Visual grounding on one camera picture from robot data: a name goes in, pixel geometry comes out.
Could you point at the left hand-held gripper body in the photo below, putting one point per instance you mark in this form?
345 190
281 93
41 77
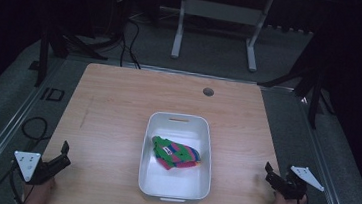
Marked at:
28 166

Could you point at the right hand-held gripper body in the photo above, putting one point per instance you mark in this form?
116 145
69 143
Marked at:
296 183

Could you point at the striped green pink blue cloth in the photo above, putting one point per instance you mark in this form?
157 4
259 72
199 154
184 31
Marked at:
177 155

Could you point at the white plastic bin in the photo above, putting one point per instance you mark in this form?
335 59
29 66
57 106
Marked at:
174 188

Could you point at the person's left hand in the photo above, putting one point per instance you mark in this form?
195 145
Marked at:
39 194

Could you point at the black tripod stand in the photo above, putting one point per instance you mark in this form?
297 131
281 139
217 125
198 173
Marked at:
308 80
60 43

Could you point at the white metal table frame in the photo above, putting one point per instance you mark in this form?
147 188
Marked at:
221 10

